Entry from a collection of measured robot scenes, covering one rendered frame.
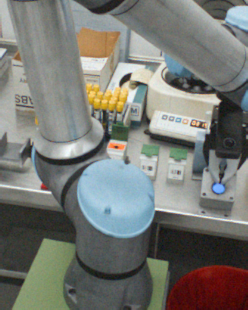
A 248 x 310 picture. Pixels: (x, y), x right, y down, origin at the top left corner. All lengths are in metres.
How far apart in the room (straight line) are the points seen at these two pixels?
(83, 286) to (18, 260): 1.06
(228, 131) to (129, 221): 0.32
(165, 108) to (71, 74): 0.65
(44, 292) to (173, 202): 0.38
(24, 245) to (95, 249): 1.17
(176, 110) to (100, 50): 0.39
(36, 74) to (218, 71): 0.26
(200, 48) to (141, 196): 0.23
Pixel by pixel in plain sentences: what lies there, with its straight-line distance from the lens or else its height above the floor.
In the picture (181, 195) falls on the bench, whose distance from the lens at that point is 1.23.
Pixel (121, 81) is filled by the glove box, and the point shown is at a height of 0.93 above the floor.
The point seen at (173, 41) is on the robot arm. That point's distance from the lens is 0.71.
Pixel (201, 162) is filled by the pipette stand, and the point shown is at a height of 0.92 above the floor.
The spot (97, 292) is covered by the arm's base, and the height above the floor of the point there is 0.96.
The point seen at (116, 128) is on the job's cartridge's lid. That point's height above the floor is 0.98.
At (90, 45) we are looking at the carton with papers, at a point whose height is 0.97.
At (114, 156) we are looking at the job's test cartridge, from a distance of 1.22.
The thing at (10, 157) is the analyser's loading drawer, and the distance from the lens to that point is 1.26.
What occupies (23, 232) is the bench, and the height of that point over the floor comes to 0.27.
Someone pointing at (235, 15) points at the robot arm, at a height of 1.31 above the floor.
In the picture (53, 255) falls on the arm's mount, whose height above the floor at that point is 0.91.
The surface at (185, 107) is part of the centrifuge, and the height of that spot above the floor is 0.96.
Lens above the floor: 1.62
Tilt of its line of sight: 33 degrees down
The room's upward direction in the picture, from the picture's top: 3 degrees clockwise
